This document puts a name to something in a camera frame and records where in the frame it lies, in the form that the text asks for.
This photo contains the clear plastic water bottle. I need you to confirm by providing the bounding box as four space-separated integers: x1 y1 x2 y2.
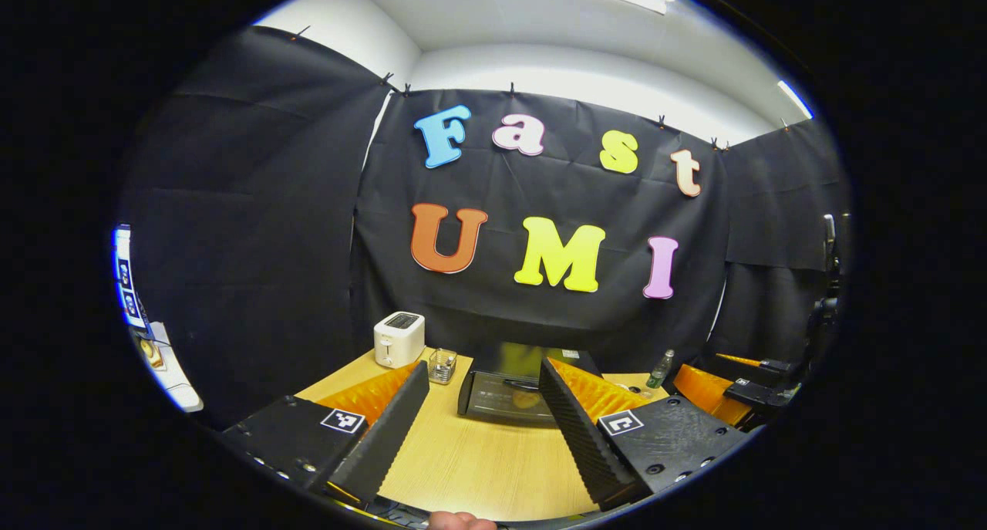
646 350 675 390

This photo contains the black electric oven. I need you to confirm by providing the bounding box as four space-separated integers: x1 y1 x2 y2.
457 343 602 427

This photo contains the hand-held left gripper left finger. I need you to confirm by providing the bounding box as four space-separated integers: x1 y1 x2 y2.
218 360 431 506

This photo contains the white toaster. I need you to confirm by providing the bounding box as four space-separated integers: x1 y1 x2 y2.
374 312 426 369

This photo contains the row of small cloth clips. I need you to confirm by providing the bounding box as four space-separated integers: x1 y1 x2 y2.
293 25 791 151

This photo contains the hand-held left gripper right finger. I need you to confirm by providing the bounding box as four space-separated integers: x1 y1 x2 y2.
537 357 750 513

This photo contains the white printed board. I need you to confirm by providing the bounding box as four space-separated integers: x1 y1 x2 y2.
114 225 149 330

